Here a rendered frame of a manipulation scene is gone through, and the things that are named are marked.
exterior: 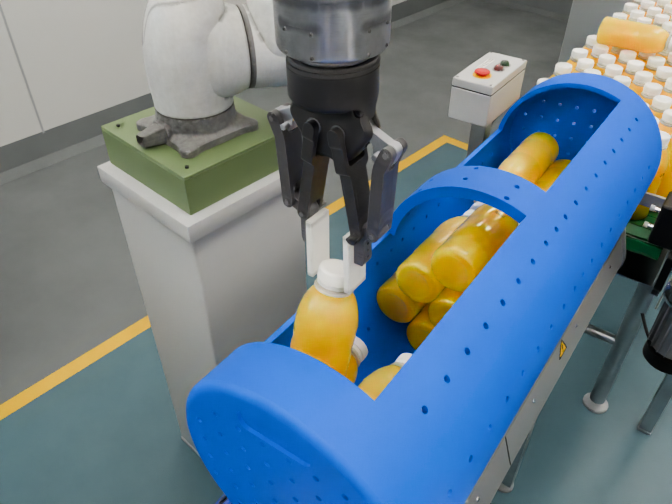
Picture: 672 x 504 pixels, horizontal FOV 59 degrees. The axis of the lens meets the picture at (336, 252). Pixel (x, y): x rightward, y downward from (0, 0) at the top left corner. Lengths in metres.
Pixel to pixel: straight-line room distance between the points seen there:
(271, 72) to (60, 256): 1.87
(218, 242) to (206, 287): 0.10
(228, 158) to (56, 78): 2.46
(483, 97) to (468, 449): 0.97
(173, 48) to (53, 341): 1.57
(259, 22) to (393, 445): 0.82
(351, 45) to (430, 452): 0.34
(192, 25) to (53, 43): 2.43
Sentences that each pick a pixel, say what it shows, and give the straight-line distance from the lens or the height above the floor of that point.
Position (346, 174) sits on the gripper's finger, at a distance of 0.51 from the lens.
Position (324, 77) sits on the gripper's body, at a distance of 0.46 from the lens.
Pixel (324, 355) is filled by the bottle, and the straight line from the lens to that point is 0.62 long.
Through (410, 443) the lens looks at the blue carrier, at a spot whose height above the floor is 1.20.
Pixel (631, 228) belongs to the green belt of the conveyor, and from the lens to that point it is 1.40.
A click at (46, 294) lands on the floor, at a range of 2.68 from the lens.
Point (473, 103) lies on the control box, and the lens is 1.44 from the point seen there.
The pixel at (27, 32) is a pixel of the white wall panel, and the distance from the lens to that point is 3.44.
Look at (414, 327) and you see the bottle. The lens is 0.88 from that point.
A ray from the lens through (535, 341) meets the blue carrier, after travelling 0.71.
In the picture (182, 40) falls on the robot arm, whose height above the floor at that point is 1.29.
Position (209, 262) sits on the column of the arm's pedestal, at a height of 0.88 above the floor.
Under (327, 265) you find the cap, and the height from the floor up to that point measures 1.25.
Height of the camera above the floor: 1.65
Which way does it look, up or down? 39 degrees down
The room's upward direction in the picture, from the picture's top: straight up
